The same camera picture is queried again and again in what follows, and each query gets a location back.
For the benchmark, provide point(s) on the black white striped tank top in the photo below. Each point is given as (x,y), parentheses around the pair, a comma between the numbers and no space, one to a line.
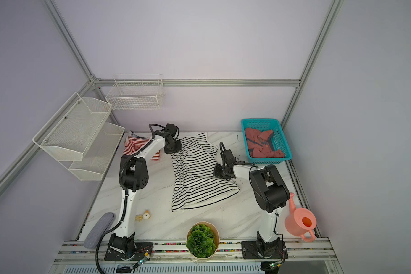
(195,184)

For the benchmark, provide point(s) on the white wire wall basket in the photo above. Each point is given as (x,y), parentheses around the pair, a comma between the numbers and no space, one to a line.
(136,92)

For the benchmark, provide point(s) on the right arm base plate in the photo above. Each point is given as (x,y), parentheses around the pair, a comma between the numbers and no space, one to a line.
(259,250)

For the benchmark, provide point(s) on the teal plastic basket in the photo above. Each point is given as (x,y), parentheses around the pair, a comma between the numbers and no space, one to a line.
(279,140)

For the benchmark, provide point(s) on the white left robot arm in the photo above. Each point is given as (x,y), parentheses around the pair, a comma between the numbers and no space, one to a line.
(134,176)

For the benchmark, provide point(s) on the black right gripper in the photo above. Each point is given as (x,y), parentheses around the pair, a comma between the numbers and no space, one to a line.
(215,173)

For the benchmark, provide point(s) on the dark red tank top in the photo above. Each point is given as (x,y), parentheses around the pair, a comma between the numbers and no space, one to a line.
(259,144)

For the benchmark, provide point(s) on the small yellow white toy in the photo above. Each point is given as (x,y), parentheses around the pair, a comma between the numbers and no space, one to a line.
(144,216)

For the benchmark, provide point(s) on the aluminium front rail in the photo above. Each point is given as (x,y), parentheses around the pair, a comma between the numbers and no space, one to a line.
(229,250)

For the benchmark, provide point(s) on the pink watering can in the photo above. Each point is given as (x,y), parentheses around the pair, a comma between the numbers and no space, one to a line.
(301,222)

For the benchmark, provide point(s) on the red white striped tank top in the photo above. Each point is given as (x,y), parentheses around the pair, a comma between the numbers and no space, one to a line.
(134,143)

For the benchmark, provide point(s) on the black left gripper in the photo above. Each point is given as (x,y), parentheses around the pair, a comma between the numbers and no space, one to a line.
(178,148)

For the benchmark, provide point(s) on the green plant in pot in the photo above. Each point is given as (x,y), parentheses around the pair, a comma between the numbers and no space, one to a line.
(202,240)

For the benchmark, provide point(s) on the grey oval pad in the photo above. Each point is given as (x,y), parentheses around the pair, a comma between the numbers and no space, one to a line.
(101,226)

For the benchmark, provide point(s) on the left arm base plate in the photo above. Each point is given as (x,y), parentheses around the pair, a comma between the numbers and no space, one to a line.
(140,250)

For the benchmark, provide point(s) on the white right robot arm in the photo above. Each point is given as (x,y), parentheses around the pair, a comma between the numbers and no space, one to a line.
(271,195)

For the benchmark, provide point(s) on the white mesh lower shelf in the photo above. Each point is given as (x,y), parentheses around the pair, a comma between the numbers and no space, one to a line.
(98,158)

